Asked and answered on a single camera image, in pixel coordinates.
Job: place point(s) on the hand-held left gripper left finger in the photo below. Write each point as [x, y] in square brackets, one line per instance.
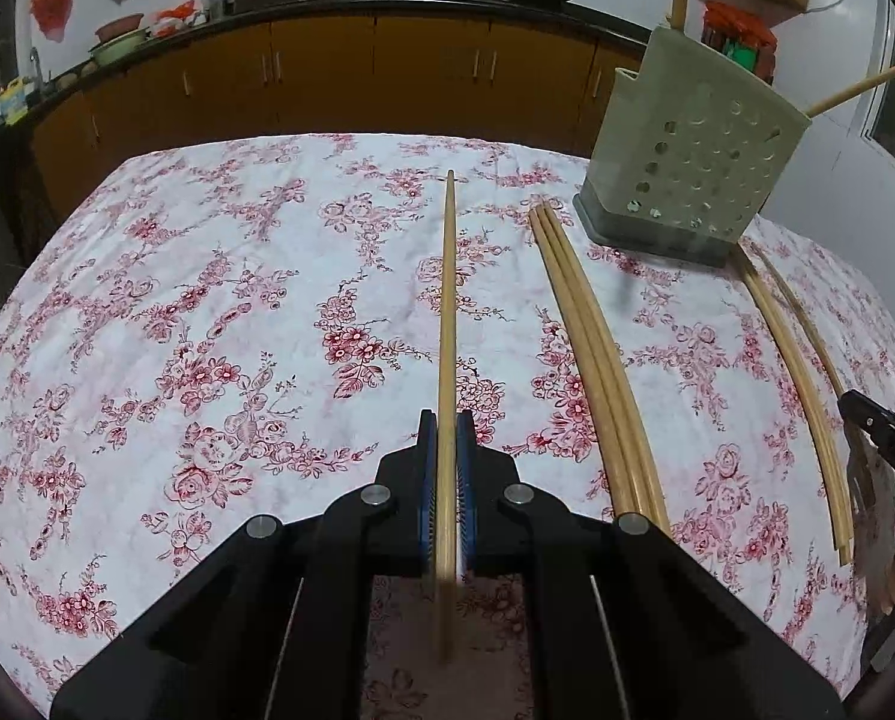
[426, 480]

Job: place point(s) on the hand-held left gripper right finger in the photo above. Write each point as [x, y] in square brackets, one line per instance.
[466, 487]

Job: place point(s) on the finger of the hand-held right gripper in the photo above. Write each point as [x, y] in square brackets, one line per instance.
[890, 439]

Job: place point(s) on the perforated beige chopstick holder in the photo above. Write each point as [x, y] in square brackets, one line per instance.
[687, 150]

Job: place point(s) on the red floral tablecloth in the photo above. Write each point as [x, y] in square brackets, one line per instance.
[192, 277]

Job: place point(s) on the orange lower kitchen cabinets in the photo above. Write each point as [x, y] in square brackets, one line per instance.
[417, 75]

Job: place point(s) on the green canister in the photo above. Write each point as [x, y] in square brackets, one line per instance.
[736, 52]

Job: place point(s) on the red plastic bag over canisters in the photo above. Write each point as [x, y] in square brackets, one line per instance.
[740, 19]

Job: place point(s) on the black kitchen countertop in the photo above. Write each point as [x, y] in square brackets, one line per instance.
[304, 6]

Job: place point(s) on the orange plastic bag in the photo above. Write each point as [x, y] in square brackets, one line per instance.
[177, 19]

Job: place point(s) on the green basin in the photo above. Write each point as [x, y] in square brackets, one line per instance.
[117, 51]

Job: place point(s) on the red basin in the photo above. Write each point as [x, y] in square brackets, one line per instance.
[121, 26]

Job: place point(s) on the yellow dish soap bottle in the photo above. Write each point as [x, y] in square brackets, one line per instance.
[13, 101]

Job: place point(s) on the steel faucet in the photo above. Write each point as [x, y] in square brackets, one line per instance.
[36, 71]

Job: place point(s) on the red plastic bag on wall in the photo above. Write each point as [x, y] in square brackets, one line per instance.
[51, 4]

